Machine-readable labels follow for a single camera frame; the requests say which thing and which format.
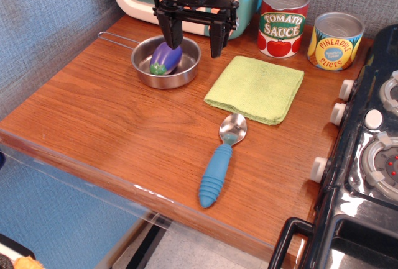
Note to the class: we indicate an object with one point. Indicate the small steel pot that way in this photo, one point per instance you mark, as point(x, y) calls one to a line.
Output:
point(142, 54)

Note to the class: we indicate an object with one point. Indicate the orange object bottom left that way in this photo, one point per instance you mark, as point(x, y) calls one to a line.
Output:
point(15, 255)

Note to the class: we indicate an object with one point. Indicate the blue handled metal spoon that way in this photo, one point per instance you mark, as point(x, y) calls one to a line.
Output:
point(232, 130)

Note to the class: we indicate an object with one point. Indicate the green folded cloth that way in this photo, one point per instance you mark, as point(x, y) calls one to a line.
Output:
point(258, 90)

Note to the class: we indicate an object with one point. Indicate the black toy stove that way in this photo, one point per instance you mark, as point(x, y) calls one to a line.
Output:
point(355, 223)

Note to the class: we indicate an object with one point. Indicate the pineapple slices can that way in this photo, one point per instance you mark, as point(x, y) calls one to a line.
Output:
point(335, 40)

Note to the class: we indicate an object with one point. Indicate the tomato sauce can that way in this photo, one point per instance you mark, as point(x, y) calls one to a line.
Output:
point(281, 27)

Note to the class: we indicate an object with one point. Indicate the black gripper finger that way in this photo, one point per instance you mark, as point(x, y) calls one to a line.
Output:
point(171, 28)
point(219, 35)

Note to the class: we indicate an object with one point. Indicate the purple toy eggplant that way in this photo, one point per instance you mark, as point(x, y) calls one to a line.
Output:
point(165, 59)

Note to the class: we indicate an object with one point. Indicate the white stove knob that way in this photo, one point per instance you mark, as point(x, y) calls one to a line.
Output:
point(337, 113)
point(318, 169)
point(346, 89)

